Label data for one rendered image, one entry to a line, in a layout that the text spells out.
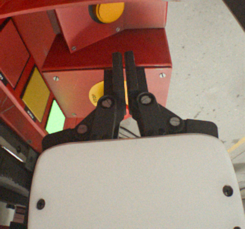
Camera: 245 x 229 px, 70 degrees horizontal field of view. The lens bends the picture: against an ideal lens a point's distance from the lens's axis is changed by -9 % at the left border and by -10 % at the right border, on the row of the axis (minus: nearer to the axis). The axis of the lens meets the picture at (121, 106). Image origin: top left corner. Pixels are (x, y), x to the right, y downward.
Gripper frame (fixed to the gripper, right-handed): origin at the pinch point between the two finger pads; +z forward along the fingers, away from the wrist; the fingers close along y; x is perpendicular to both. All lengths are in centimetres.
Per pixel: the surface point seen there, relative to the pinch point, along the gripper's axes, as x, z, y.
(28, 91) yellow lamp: -3.2, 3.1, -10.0
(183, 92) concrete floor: -105, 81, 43
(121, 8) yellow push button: -0.2, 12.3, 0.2
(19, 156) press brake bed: -26.4, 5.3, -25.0
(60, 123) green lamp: -12.3, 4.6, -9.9
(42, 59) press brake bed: -21.6, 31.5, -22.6
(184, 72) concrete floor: -84, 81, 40
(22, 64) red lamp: -0.6, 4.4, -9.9
